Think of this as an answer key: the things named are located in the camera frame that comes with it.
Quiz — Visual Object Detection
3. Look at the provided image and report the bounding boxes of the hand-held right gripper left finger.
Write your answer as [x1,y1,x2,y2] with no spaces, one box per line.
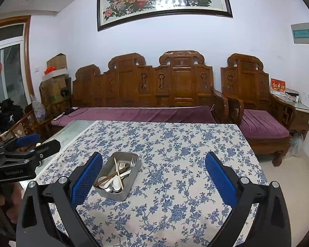
[15,151,103,247]

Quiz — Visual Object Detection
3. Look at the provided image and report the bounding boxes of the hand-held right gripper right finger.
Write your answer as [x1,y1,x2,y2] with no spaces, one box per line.
[205,152,291,247]

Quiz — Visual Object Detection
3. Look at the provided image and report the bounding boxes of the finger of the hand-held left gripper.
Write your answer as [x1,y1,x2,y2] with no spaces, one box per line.
[0,139,61,163]
[0,133,41,153]

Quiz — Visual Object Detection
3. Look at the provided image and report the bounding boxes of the wooden chopstick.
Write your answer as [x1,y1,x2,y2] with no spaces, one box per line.
[96,165,132,186]
[94,167,131,188]

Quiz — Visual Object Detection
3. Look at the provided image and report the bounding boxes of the long white plastic spoon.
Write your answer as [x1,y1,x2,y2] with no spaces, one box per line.
[111,170,132,189]

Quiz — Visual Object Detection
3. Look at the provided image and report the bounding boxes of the rectangular metal tray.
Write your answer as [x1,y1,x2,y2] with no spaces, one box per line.
[93,151,140,202]

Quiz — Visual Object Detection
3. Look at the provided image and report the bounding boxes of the wide-handled metal fork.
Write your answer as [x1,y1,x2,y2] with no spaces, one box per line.
[124,156,138,175]

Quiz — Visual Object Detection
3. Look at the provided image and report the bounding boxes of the person's left hand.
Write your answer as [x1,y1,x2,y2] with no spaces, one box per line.
[0,183,24,219]

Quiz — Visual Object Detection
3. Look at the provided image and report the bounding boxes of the wooden side chair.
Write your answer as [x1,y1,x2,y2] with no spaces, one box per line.
[1,100,54,147]

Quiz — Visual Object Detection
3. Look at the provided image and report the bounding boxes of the plastic bag on chair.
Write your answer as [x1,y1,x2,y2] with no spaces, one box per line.
[29,95,48,121]

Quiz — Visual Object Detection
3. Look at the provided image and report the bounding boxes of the pile of black bags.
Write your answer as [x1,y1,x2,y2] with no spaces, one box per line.
[0,98,25,132]

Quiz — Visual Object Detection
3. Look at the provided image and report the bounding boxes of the large cardboard box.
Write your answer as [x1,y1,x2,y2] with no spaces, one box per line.
[39,77,73,108]

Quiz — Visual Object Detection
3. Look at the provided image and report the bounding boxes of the blue floral tablecloth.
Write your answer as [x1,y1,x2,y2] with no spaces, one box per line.
[37,120,268,247]

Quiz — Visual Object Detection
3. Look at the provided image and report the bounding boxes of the glass sliding door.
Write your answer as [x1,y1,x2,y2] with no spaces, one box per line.
[0,40,29,108]

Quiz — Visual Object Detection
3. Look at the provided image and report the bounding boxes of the white flat box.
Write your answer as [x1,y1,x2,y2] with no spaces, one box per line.
[42,72,69,81]

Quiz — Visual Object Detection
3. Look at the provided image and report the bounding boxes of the purple armchair cushion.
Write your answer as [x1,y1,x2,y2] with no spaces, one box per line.
[239,109,290,140]

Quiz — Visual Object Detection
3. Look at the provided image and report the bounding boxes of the clear plastic bag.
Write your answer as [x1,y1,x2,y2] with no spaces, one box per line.
[288,134,305,157]

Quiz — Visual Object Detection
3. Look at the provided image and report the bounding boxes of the small cardboard box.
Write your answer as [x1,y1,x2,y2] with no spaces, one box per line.
[47,54,68,70]

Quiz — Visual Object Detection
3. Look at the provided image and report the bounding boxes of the purple sofa cushion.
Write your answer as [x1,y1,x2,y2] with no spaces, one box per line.
[51,105,217,127]

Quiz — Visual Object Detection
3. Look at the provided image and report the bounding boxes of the carved wooden armchair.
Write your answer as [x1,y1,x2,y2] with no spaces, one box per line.
[221,54,296,167]

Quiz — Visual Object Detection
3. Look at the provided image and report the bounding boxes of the wooden side table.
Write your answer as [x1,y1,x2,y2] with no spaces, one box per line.
[272,93,309,139]

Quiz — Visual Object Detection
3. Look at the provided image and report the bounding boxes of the carved wooden sofa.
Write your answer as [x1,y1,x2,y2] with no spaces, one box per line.
[72,51,229,124]

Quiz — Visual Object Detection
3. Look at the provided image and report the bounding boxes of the red desk calendar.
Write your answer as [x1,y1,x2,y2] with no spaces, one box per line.
[270,78,286,94]

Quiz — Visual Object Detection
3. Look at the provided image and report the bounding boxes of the grey box on side table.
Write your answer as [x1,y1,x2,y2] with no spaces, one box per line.
[285,89,299,101]

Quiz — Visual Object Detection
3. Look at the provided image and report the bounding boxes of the framed peacock flower painting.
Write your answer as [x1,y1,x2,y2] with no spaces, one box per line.
[97,0,233,32]

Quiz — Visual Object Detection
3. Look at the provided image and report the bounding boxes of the wooden door frame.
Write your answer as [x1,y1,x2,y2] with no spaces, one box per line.
[0,15,35,103]

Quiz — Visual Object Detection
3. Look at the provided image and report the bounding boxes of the grey wall electrical panel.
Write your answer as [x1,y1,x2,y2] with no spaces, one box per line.
[290,23,309,45]

